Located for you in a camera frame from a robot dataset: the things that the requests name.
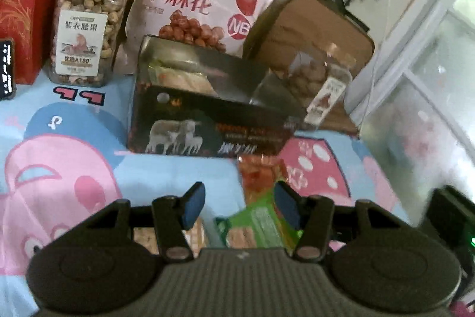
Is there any brown peanut snack packet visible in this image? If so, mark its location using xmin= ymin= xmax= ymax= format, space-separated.
xmin=133 ymin=217 xmax=208 ymax=258

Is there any green snack packet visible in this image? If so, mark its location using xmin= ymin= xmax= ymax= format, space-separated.
xmin=214 ymin=192 xmax=303 ymax=252

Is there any red orange snack packet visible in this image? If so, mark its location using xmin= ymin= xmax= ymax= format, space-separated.
xmin=237 ymin=154 xmax=288 ymax=205

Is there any black wool product box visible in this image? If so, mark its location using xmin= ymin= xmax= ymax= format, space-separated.
xmin=127 ymin=35 xmax=305 ymax=158

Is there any pig cartoon bedsheet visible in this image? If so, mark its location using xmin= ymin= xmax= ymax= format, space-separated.
xmin=0 ymin=67 xmax=411 ymax=317

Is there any nut jar brown label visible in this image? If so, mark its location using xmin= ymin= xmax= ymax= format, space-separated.
xmin=248 ymin=50 xmax=354 ymax=128

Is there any brown cushion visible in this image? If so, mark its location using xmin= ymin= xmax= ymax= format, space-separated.
xmin=243 ymin=0 xmax=375 ymax=136

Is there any black phone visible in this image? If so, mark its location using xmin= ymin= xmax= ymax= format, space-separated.
xmin=0 ymin=39 xmax=16 ymax=100

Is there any cashew jar gold lid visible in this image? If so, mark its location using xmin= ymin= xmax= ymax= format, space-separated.
xmin=48 ymin=0 xmax=128 ymax=87

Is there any white cable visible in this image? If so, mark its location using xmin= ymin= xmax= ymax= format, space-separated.
xmin=361 ymin=0 xmax=400 ymax=134

